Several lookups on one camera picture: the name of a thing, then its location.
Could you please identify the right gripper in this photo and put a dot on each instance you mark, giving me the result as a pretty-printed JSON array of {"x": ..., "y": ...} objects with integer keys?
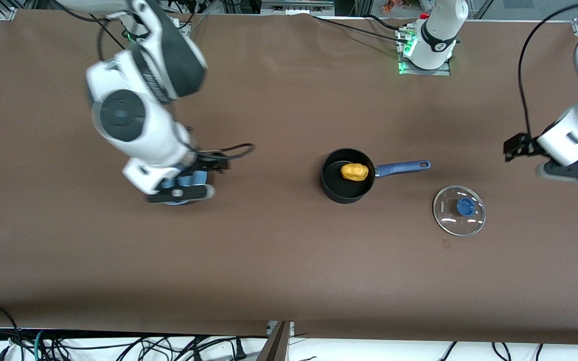
[{"x": 207, "y": 164}]

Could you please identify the aluminium frame post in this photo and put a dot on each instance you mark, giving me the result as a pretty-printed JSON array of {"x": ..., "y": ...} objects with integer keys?
[{"x": 276, "y": 346}]

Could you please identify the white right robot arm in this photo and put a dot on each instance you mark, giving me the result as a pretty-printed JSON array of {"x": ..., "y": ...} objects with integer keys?
[{"x": 123, "y": 115}]

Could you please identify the orange background object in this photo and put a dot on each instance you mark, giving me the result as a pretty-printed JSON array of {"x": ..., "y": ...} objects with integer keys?
[{"x": 389, "y": 6}]

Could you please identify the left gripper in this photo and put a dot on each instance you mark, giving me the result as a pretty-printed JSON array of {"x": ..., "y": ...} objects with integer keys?
[{"x": 519, "y": 145}]

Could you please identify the glass lid blue knob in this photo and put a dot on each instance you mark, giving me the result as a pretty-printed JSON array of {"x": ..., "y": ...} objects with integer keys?
[{"x": 449, "y": 220}]

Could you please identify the aluminium rail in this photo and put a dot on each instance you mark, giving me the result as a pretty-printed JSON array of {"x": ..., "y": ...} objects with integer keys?
[{"x": 294, "y": 9}]

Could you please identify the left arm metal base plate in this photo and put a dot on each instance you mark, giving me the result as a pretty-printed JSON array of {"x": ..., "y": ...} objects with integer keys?
[{"x": 439, "y": 72}]

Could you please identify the yellow potato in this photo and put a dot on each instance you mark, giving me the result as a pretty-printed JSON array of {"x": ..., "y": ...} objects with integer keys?
[{"x": 354, "y": 172}]

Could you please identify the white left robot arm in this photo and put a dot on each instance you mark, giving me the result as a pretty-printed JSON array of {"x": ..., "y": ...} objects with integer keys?
[{"x": 437, "y": 35}]

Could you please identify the black power plug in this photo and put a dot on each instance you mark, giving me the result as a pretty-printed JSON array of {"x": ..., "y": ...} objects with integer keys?
[{"x": 240, "y": 348}]

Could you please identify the brown table cover sheet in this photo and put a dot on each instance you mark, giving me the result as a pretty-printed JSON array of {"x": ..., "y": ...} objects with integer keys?
[{"x": 289, "y": 260}]

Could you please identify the blue round plate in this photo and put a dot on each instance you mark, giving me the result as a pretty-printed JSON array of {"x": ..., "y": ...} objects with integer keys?
[{"x": 199, "y": 178}]

